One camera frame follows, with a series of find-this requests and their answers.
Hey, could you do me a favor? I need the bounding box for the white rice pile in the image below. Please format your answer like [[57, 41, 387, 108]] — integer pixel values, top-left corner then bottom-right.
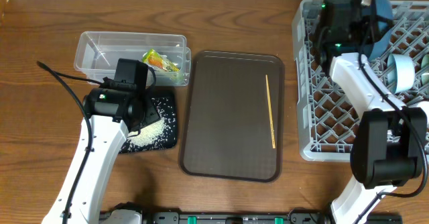
[[127, 96, 177, 150]]

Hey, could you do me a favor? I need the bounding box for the dark blue plate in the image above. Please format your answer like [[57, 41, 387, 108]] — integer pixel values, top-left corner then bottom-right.
[[361, 0, 393, 60]]

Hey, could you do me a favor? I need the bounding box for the yellow green snack wrapper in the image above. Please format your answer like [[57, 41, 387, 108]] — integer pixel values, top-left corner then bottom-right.
[[142, 49, 180, 81]]

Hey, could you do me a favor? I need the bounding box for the light blue bowl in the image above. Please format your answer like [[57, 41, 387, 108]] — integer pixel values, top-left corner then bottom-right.
[[387, 54, 415, 94]]

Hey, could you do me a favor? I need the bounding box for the mint green bowl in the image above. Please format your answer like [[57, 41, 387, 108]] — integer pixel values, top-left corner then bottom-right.
[[421, 54, 429, 86]]

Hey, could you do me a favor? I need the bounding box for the wooden chopstick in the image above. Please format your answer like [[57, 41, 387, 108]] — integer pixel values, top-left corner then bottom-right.
[[265, 74, 276, 149]]

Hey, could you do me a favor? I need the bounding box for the small pink bowl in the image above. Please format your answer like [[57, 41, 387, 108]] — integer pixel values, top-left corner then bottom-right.
[[413, 101, 429, 117]]

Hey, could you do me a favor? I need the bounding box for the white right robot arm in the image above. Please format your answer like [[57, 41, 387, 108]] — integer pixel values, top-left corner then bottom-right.
[[312, 0, 428, 223]]

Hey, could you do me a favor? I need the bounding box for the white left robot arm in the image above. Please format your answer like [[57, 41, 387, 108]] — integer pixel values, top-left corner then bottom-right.
[[42, 58, 159, 223]]

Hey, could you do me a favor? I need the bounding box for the grey dishwasher rack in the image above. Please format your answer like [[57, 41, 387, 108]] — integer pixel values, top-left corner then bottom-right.
[[292, 0, 428, 162]]

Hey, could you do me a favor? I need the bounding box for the black plastic tray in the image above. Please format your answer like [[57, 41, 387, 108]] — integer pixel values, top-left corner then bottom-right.
[[119, 89, 178, 154]]

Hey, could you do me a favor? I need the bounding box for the brown plastic tray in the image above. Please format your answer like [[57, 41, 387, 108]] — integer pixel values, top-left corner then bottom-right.
[[178, 50, 284, 182]]

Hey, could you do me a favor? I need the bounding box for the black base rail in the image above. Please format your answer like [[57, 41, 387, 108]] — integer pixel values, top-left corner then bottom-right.
[[100, 210, 403, 224]]

